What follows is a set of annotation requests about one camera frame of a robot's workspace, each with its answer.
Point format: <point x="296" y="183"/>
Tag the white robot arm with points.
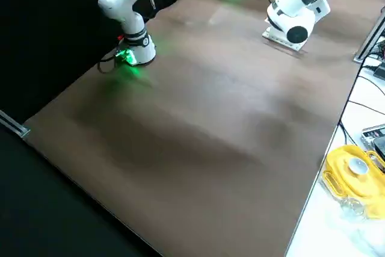
<point x="126" y="19"/>

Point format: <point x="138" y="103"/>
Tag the white test tube rack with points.
<point x="276" y="38"/>

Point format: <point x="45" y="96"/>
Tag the small black box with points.
<point x="379" y="72"/>

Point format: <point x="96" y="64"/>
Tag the grey device with red label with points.
<point x="373" y="133"/>

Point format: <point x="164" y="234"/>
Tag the grey round disc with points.
<point x="358" y="166"/>

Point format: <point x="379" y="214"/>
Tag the foot green light block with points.
<point x="126" y="56"/>

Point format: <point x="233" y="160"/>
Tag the foot red plug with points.
<point x="120" y="38"/>

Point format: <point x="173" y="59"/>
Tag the clear plastic bag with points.
<point x="352" y="207"/>

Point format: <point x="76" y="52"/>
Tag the thick aluminium frame post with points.
<point x="368" y="40"/>

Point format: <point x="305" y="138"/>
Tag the short aluminium corner rail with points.
<point x="18" y="129"/>

